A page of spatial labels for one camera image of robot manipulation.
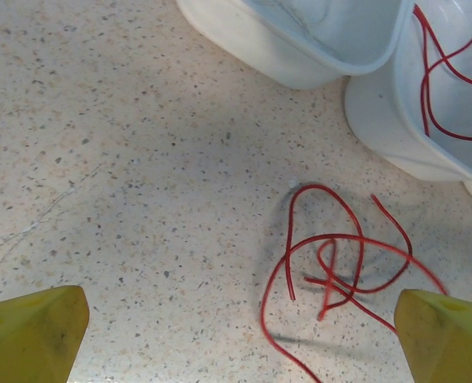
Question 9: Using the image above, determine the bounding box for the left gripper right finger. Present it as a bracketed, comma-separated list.
[394, 289, 472, 383]

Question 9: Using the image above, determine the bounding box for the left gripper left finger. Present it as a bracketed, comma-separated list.
[0, 285, 90, 383]

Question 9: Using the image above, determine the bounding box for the thin red cable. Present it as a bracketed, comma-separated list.
[284, 184, 415, 302]
[259, 233, 450, 383]
[413, 0, 472, 143]

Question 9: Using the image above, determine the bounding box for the thin white cable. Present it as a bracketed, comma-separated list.
[287, 0, 340, 37]

